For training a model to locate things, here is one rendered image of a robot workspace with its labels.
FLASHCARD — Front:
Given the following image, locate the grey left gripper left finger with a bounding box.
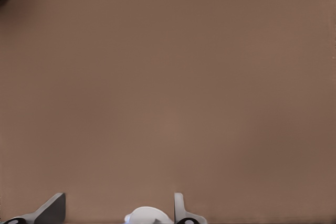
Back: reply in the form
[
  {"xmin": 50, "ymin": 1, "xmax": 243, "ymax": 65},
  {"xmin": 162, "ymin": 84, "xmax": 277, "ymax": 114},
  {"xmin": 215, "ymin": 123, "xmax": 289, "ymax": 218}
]
[{"xmin": 0, "ymin": 192, "xmax": 66, "ymax": 224}]

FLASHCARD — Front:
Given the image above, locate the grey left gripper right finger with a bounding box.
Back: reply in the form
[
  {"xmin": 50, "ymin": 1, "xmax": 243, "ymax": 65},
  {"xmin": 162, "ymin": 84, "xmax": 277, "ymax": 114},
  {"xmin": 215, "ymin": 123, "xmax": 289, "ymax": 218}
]
[{"xmin": 173, "ymin": 192, "xmax": 208, "ymax": 224}]

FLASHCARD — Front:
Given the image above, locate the white IKEA cup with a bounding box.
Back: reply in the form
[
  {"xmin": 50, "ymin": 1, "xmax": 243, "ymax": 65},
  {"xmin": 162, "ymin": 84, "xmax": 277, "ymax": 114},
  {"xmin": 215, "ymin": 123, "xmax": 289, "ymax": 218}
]
[{"xmin": 123, "ymin": 206, "xmax": 173, "ymax": 224}]

